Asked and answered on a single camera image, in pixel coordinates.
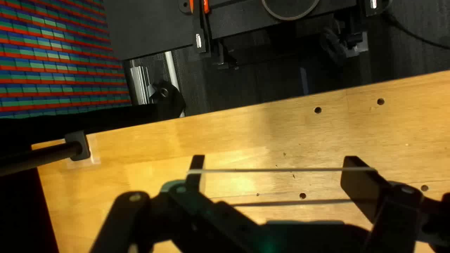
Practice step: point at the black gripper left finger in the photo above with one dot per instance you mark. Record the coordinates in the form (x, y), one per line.
(142, 225)

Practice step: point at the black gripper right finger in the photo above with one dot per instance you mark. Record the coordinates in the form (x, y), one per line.
(395, 211)

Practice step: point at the black metal rod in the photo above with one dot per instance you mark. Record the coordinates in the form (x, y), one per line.
(37, 157)

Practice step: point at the black round knob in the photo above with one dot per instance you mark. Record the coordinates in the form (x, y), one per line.
(167, 93)

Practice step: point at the silver metal cylinder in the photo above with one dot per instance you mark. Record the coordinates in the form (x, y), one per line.
(142, 79)

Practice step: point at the colourful striped woven panel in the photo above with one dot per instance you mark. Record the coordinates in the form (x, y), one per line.
(52, 56)

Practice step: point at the black rod clamp bracket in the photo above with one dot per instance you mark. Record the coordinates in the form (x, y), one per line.
(80, 142)

